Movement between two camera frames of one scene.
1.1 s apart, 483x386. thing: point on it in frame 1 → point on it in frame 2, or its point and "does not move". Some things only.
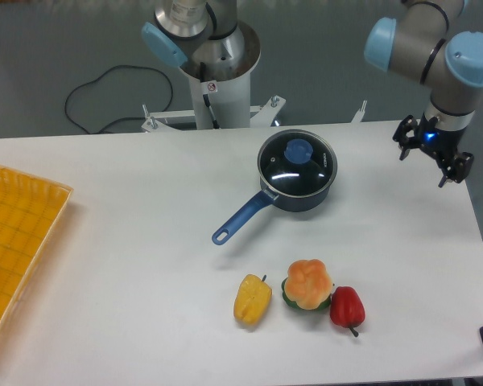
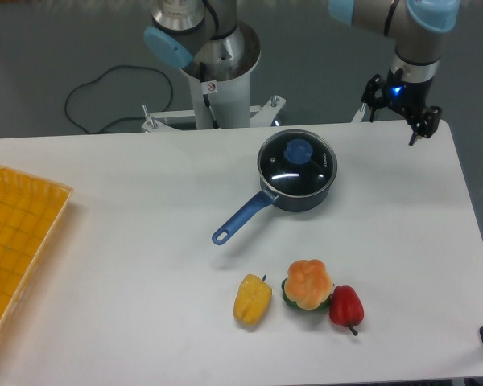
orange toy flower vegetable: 307,285 does not move
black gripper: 442,144 → 408,97
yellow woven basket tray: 21,212 does not move
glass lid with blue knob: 297,163 does not move
